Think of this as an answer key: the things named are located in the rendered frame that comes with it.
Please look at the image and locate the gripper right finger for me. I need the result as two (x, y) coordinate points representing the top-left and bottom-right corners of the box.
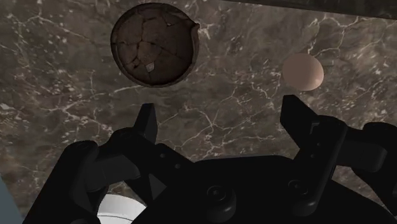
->
(279, 94), (397, 217)

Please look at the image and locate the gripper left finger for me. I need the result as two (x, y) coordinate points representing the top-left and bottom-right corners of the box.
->
(23, 103), (195, 224)

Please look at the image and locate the beige egg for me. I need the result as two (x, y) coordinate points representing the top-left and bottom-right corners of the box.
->
(281, 53), (325, 92)

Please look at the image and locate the brown cracked round bowl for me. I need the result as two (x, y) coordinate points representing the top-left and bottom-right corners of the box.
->
(110, 2), (201, 88)

